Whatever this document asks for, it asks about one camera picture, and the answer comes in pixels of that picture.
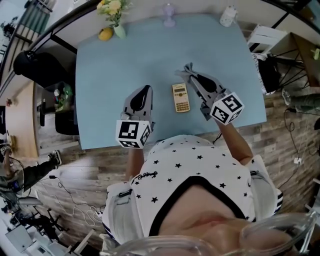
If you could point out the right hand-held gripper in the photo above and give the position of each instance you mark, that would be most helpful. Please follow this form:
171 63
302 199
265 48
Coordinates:
227 108

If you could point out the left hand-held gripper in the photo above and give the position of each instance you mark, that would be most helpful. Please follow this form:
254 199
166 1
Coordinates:
128 133

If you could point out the grey cloth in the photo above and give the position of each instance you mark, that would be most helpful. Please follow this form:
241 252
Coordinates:
186 73

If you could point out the beige calculator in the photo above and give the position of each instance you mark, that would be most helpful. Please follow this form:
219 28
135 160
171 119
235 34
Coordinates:
181 98

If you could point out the person's right forearm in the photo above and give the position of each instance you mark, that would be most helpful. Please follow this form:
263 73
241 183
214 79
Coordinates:
235 142

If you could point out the person's left forearm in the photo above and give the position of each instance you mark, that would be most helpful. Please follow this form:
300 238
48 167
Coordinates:
135 162

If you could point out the black bag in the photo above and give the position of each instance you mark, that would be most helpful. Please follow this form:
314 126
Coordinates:
270 75

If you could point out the white spotted jar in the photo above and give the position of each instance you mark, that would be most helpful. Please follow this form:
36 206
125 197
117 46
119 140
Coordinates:
228 16

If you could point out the yellow fruit ornament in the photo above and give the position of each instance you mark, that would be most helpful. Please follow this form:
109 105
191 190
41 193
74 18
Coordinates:
105 34

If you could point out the white chair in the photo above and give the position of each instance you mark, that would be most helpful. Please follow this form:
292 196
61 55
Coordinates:
266 37

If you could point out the person's white star-print shirt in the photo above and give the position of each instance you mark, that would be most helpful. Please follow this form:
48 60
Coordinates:
185 160

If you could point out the clear bin of colourful items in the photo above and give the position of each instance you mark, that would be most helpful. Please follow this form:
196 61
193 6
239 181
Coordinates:
62 97

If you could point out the yellow flower bouquet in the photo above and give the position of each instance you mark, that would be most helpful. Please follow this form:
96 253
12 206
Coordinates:
113 10

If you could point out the dark wooden side table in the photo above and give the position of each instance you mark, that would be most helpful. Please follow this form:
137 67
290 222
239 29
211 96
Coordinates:
305 57

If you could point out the black office chair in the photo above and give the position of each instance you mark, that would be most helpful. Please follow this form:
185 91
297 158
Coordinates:
35 67

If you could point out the white power strip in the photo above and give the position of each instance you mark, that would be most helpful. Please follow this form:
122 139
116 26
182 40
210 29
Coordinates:
297 161
98 215

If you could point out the person's neck and chin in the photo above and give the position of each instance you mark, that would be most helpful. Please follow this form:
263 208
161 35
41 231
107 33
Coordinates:
200 205

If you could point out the light wooden desk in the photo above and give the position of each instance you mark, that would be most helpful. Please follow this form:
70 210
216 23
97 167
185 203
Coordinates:
22 120

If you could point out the clear-framed glasses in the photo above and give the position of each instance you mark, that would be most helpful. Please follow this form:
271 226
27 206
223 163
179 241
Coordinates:
275 225

